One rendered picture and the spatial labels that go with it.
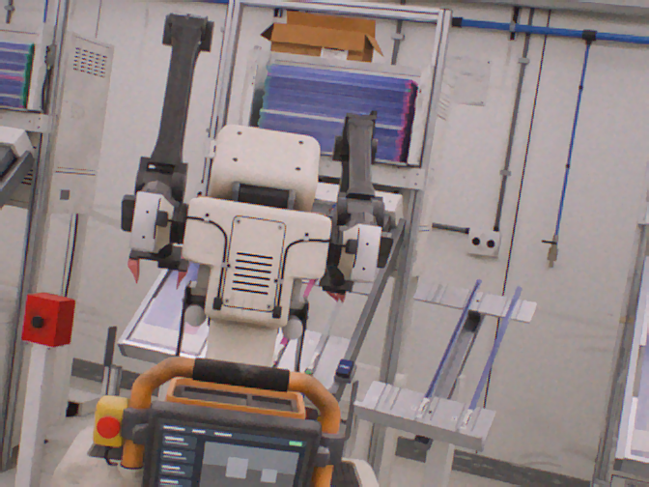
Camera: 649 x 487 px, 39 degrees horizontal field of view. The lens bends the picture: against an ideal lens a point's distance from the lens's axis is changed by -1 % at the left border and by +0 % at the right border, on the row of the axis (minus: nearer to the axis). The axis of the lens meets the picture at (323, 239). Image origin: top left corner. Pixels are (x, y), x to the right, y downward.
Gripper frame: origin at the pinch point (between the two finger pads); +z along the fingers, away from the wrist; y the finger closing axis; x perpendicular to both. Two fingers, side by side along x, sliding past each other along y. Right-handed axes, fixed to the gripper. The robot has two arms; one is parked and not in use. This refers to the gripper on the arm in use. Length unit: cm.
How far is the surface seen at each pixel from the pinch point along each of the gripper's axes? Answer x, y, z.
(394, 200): -38.5, -6.1, -7.3
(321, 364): 24.4, -2.4, 0.6
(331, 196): -35.6, 14.5, -7.3
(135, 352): 34, 54, 2
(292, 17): -114, 57, -22
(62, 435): 8, 140, 123
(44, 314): 24, 95, 8
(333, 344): 16.5, -3.5, 0.6
